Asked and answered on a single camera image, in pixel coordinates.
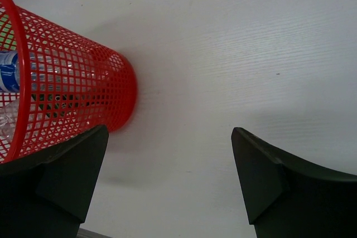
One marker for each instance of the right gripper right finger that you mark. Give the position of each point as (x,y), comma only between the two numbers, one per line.
(287,196)

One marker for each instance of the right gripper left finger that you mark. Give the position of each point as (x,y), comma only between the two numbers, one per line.
(48,193)

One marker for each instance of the clear bottle green label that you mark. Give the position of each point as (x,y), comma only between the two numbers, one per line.
(56,105)

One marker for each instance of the clear bottle blue label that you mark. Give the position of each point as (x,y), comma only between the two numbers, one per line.
(42,69)

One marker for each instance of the red mesh plastic bin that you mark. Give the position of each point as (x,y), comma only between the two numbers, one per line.
(102,79)

